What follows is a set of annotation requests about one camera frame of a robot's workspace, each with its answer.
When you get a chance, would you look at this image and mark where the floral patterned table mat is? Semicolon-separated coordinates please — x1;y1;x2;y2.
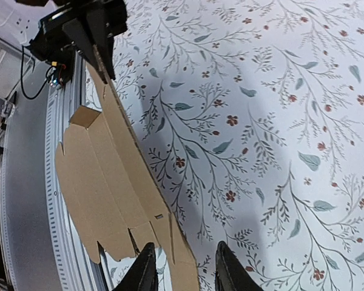
113;1;364;290

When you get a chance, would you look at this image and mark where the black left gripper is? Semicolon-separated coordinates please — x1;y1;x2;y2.
53;1;127;83

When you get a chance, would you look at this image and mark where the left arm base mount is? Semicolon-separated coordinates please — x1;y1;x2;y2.
26;7;75;87

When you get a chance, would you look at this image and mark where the brown cardboard box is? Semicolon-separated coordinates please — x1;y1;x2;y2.
55;56;200;290

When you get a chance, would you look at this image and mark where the aluminium front rail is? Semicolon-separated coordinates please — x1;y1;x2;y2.
0;24;113;291

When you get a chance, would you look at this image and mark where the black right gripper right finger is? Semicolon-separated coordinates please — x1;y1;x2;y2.
215;241;263;291

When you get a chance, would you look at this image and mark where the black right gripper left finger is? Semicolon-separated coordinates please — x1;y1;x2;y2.
113;242;158;291

